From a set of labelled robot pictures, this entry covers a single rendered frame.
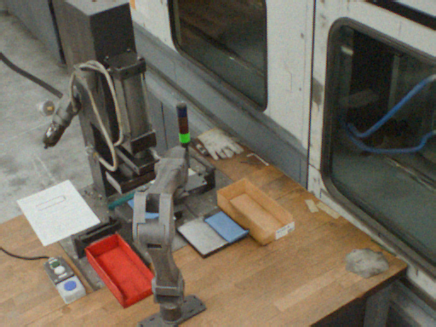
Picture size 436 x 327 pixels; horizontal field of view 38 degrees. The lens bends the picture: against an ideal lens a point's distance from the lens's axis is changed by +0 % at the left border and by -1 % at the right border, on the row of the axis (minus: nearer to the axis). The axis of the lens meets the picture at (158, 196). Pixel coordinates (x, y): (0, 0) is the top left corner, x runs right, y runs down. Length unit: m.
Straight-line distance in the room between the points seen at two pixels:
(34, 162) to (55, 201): 1.89
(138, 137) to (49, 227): 0.52
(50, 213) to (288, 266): 0.86
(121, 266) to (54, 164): 2.19
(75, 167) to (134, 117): 2.23
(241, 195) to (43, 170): 2.11
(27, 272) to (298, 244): 0.87
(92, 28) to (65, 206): 0.76
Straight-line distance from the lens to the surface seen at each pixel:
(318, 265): 1.96
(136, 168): 1.91
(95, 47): 1.79
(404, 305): 2.16
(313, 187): 2.27
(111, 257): 2.03
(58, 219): 2.23
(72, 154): 4.17
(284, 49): 2.23
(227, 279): 1.92
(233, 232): 2.03
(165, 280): 1.68
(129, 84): 1.79
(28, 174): 4.09
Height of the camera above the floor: 2.30
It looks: 39 degrees down
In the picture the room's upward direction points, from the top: 8 degrees counter-clockwise
